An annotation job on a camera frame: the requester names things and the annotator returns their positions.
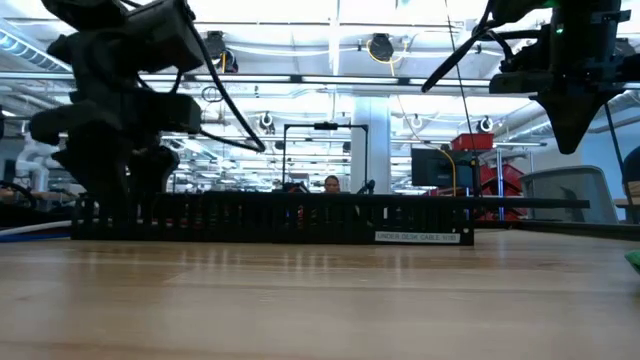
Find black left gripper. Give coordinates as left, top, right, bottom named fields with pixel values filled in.
left=28, top=28, right=204, bottom=197

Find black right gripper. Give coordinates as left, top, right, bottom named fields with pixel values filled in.
left=489, top=0, right=640, bottom=156

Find black duct cover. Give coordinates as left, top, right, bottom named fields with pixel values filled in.
left=154, top=190, right=591, bottom=211

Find bundle of coloured wires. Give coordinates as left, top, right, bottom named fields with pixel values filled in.
left=0, top=219, right=73, bottom=237

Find blue cable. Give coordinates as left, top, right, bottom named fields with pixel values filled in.
left=0, top=231, right=73, bottom=244

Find black slotted cable duct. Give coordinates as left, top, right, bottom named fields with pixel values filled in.
left=69, top=191, right=475, bottom=247

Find grey mesh office chair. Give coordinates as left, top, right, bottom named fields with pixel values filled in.
left=518, top=164, right=620, bottom=225

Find red bin shelf rack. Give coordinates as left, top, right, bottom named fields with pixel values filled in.
left=448, top=131, right=527, bottom=222

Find white robot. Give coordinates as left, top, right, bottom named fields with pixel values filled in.
left=13, top=130, right=54, bottom=194

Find wooden desk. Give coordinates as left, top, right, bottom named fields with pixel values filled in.
left=613, top=197, right=640, bottom=225

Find computer monitor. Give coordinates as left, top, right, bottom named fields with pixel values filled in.
left=410, top=147, right=475, bottom=189

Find long ceiling light bar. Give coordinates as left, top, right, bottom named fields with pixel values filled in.
left=0, top=71, right=640, bottom=90

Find white pillar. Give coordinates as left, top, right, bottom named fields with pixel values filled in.
left=349, top=95, right=393, bottom=195

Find silver ventilation duct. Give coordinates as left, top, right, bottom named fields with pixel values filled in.
left=504, top=89, right=640, bottom=144
left=0, top=27, right=74, bottom=76

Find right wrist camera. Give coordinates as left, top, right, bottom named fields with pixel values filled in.
left=499, top=27, right=554, bottom=75

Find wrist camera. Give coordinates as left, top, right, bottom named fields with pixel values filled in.
left=499, top=27, right=554, bottom=75
left=123, top=0, right=207, bottom=75

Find yellow hanging cable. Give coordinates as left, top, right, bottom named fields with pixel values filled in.
left=438, top=146, right=459, bottom=197

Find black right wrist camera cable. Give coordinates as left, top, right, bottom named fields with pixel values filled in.
left=420, top=19, right=545, bottom=95

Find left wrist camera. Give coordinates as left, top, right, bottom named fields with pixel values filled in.
left=123, top=0, right=207, bottom=75

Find black camera stand frame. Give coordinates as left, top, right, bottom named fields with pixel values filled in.
left=281, top=121, right=370, bottom=194

